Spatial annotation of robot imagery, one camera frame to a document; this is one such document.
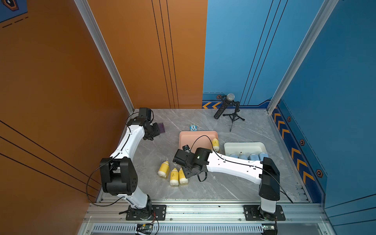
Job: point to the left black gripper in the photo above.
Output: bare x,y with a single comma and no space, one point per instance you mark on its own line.
154,125

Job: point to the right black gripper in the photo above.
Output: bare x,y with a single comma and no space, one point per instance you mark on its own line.
187,174

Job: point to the yellow sharpener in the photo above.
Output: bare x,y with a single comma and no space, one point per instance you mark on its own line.
182,178
215,145
174,178
164,170

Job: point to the pink plastic tray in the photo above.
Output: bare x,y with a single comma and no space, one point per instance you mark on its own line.
195,139

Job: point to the blue sharpener with red cap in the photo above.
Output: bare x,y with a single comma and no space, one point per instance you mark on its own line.
242,156

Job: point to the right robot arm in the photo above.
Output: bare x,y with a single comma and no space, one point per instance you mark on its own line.
263,173

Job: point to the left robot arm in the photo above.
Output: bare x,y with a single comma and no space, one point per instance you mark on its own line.
118,174

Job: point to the purple cube sharpener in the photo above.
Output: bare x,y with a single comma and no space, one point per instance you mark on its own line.
161,128

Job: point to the blue cartoon sharpener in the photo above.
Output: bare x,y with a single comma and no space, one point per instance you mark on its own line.
193,127

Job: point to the white plastic tray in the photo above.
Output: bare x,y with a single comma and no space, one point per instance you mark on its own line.
246,148

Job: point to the green circuit board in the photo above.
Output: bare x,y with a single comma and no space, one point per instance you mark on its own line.
144,229

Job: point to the black microphone on tripod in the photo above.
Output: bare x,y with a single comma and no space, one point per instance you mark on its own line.
229,101

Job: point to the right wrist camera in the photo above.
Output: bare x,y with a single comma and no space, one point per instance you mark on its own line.
186,148

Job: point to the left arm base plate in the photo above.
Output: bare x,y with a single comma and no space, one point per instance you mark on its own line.
152,212

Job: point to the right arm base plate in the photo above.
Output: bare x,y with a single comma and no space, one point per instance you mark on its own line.
255,213

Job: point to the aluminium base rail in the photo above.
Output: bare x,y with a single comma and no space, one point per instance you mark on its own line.
208,218

